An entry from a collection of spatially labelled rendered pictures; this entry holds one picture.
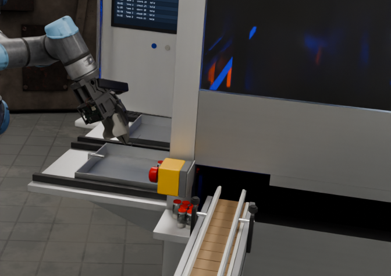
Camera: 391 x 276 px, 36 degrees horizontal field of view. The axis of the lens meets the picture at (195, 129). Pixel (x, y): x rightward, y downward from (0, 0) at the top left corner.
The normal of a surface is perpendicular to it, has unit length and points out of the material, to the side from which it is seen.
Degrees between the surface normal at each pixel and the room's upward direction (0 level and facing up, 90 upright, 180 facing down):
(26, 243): 0
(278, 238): 90
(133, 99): 90
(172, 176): 90
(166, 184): 90
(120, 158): 0
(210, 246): 0
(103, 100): 64
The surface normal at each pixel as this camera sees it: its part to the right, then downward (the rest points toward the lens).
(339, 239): -0.19, 0.29
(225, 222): 0.07, -0.95
